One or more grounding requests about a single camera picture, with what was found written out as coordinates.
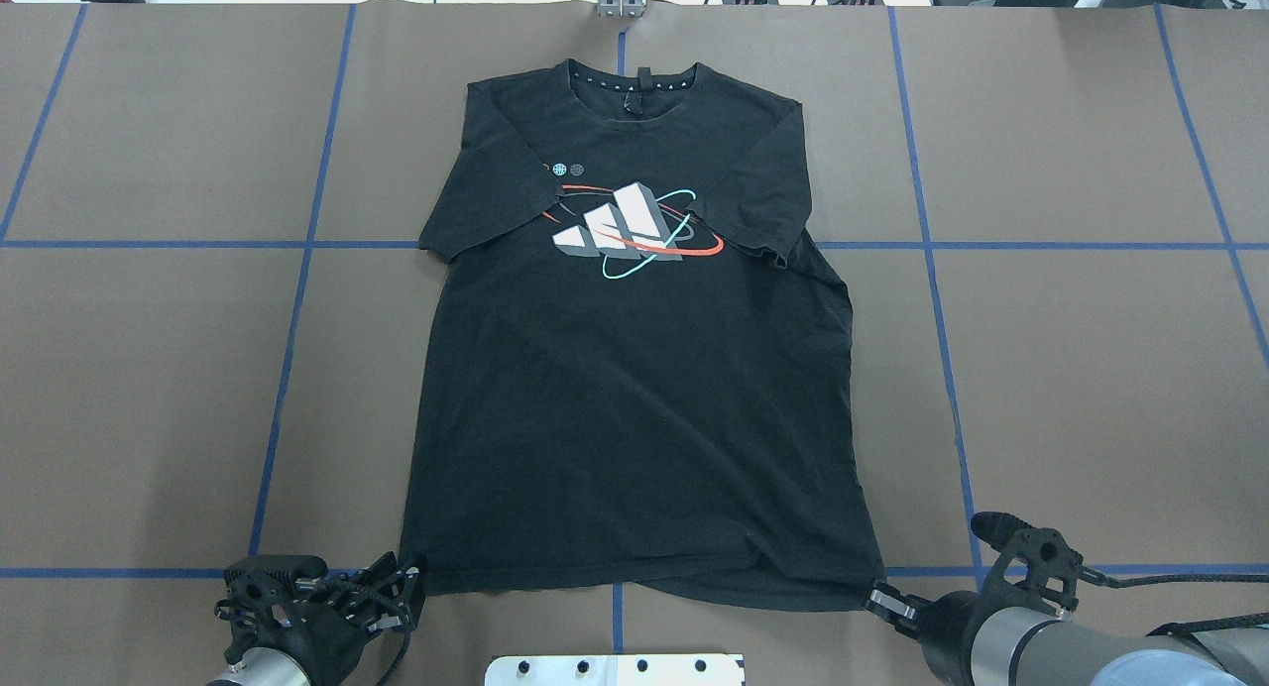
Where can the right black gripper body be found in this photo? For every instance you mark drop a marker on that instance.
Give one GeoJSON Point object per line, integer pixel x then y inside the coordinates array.
{"type": "Point", "coordinates": [944, 628]}

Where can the black printed t-shirt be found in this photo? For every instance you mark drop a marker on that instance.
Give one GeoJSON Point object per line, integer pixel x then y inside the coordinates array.
{"type": "Point", "coordinates": [639, 367]}

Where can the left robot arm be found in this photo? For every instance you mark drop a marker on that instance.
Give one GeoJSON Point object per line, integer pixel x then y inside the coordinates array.
{"type": "Point", "coordinates": [294, 621]}

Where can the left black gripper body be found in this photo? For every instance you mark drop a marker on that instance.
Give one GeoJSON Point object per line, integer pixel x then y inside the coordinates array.
{"type": "Point", "coordinates": [319, 634]}

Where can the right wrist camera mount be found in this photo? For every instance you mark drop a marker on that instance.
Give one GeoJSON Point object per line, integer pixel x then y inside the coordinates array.
{"type": "Point", "coordinates": [1036, 568]}

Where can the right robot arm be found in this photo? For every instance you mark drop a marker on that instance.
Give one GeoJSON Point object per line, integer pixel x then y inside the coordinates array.
{"type": "Point", "coordinates": [1017, 646]}

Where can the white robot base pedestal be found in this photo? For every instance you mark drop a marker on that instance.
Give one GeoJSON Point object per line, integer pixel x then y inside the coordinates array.
{"type": "Point", "coordinates": [618, 669]}

